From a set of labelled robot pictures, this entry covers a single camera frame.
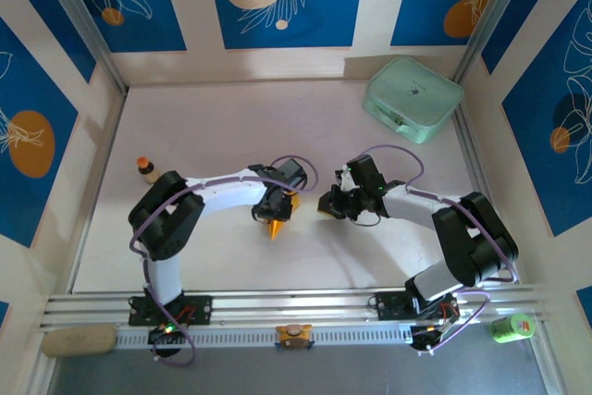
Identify aluminium frame post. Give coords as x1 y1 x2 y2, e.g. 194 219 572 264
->
34 0 129 93
452 0 540 84

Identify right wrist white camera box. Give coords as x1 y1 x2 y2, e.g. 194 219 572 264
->
335 166 360 192

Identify long aluminium mounting rail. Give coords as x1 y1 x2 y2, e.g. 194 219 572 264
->
39 283 551 334

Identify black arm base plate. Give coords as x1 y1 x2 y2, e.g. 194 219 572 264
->
128 293 214 327
369 290 462 322

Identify black controller board with wires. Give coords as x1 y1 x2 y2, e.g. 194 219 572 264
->
410 324 449 358
147 323 187 346

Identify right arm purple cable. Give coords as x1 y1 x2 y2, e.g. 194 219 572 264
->
355 143 518 354

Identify green cup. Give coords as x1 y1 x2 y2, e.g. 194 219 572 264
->
488 313 537 344

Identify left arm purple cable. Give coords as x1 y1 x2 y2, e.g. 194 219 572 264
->
129 154 320 366

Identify mint green zip pouch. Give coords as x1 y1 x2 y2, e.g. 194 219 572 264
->
361 56 465 145

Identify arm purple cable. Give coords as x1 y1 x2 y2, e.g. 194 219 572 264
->
355 143 518 354
129 154 320 366

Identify aluminium side rail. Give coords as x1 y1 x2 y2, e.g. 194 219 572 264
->
451 103 519 285

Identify yellow paper sheet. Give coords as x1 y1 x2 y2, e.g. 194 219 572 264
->
267 192 302 242

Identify small brown bottle orange cap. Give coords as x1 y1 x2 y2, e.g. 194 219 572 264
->
136 156 161 187

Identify white slotted cable duct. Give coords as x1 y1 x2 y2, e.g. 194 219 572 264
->
113 324 417 351

